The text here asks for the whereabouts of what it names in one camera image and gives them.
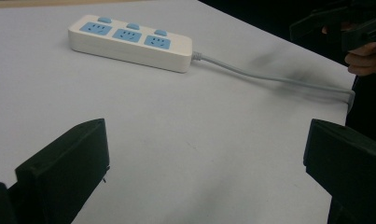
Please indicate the white power strip blue sockets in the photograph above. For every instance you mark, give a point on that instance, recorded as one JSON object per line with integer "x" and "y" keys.
{"x": 129, "y": 43}

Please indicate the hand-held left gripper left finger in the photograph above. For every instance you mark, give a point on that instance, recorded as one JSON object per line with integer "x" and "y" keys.
{"x": 64, "y": 168}

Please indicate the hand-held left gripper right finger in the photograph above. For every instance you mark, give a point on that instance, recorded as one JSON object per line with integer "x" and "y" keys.
{"x": 347, "y": 158}

